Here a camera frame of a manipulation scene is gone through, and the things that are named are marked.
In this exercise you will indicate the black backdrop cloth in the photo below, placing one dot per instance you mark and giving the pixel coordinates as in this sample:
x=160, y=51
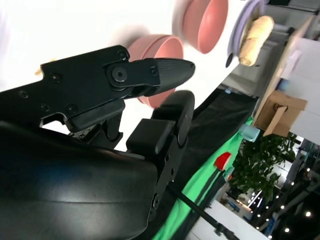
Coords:
x=220, y=112

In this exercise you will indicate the beige bread roll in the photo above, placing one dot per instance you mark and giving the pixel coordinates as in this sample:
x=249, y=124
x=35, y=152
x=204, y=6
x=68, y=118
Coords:
x=255, y=40

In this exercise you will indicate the brown cardboard box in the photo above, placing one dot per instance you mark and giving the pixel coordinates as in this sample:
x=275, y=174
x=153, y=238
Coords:
x=287, y=107

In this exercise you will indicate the green cloth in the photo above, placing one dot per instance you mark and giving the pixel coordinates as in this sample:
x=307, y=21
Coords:
x=200, y=180

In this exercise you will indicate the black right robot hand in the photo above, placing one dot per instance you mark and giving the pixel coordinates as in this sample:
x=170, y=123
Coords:
x=75, y=180

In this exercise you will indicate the black stand pole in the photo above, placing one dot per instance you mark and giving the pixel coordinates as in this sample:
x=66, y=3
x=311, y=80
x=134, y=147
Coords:
x=200, y=210

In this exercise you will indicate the purple plate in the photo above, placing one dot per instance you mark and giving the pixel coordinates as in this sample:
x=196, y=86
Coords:
x=236, y=32

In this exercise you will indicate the green leafy plant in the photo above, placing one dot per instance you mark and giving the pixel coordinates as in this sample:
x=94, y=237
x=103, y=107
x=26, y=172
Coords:
x=260, y=162

